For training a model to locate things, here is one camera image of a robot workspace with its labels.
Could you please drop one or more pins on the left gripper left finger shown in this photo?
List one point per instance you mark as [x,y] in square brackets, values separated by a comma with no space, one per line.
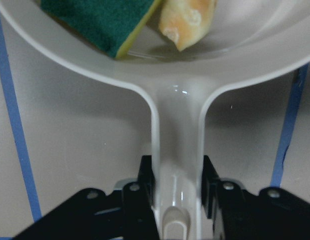
[90,214]

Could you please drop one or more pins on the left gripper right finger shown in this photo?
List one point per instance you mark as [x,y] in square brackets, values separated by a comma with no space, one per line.
[273,214]

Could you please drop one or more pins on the beige plastic dustpan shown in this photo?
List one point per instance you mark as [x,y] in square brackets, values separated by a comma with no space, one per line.
[251,41]

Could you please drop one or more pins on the green yellow sponge piece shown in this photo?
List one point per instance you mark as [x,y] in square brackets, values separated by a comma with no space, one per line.
[110,25]

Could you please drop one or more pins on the toy croissant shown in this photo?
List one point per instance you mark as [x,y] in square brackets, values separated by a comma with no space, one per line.
[186,22]

